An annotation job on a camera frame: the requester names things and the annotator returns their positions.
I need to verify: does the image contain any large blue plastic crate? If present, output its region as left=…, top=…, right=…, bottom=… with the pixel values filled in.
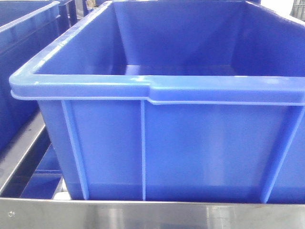
left=9, top=0, right=305, bottom=204

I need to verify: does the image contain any steel shelving rack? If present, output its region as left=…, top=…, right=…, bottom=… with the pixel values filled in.
left=0, top=114, right=305, bottom=229

